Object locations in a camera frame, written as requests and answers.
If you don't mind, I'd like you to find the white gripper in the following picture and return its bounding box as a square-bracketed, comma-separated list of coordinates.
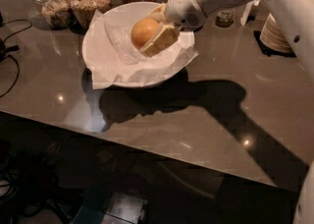
[139, 0, 233, 57]

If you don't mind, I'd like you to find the orange fruit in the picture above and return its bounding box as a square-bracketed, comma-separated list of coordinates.
[131, 18, 158, 49]

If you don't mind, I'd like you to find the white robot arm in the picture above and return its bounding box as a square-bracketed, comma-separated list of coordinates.
[150, 0, 314, 224]

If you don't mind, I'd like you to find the white bowl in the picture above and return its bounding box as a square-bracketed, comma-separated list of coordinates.
[81, 1, 196, 89]

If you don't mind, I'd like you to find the white paper napkin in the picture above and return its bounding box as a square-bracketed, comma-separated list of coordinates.
[88, 10, 199, 90]

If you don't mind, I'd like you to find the clear glass bottle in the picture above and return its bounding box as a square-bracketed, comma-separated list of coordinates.
[215, 10, 234, 28]

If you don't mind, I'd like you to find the glass jar with grains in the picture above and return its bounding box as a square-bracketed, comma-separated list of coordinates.
[69, 0, 113, 31]

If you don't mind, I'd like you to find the white stand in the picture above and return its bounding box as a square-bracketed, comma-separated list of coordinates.
[240, 0, 260, 26]

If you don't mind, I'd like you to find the stack of paper plates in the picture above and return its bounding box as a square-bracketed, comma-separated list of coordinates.
[260, 14, 292, 53]

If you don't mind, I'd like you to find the glass jar with oats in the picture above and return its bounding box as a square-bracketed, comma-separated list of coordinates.
[33, 0, 76, 29]

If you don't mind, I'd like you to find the metal box under table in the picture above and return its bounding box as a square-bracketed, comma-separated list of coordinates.
[71, 193, 148, 224]

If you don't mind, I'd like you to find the black cable bundle on floor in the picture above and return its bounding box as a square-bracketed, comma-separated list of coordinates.
[0, 155, 79, 224]

